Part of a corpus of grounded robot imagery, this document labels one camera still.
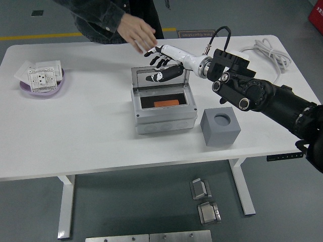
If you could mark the plain white cover plate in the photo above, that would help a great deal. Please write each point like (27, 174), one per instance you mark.
(22, 74)

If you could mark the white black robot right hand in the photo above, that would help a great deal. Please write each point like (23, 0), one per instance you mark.
(176, 54)

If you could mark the grey cube with round hole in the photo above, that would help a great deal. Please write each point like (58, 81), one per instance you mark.
(219, 136)

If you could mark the white switch panel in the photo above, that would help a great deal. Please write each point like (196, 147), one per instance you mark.
(54, 66)

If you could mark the red box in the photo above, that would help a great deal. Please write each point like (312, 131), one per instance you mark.
(318, 17)

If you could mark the purple bowl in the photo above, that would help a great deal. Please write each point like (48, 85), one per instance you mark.
(54, 91)

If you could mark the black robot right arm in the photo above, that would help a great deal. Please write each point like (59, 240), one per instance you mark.
(265, 95)

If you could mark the grey metal plate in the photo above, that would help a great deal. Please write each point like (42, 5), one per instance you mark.
(116, 238)
(179, 237)

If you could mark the white table leg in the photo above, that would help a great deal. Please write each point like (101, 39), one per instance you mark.
(243, 191)
(66, 206)

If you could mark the orange cylinder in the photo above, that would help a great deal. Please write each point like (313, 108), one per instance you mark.
(166, 103)

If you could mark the person's right forearm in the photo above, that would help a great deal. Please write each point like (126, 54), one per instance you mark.
(96, 10)

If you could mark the white printed wall socket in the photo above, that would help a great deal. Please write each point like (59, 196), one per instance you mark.
(41, 79)

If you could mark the grey junction box clear lid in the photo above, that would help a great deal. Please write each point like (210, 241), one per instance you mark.
(164, 117)

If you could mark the white power strip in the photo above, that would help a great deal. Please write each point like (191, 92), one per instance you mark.
(242, 54)

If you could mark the small metal block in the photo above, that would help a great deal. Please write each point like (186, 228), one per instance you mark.
(199, 189)
(208, 214)

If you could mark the person's right hand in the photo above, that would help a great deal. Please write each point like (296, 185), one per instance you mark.
(136, 30)

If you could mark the person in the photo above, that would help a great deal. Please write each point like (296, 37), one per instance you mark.
(149, 10)

